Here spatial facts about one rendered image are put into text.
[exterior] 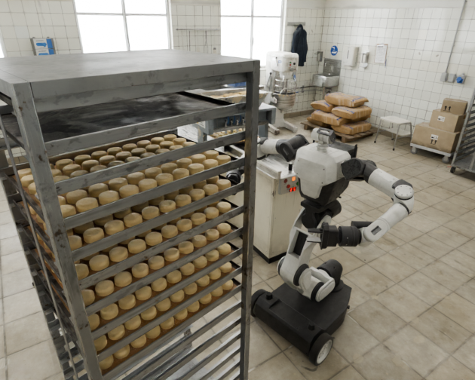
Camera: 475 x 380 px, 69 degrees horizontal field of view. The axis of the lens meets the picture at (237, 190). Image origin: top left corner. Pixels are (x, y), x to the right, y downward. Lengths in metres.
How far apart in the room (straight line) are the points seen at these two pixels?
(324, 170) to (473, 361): 1.63
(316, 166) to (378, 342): 1.35
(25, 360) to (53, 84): 2.20
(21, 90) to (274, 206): 2.26
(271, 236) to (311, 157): 1.17
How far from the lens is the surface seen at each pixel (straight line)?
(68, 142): 0.82
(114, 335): 1.20
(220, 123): 3.15
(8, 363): 2.78
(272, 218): 2.81
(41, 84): 0.75
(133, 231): 0.97
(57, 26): 5.67
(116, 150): 1.27
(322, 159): 1.87
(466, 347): 2.92
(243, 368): 1.77
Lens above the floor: 1.93
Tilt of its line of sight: 26 degrees down
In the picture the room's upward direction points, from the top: 1 degrees clockwise
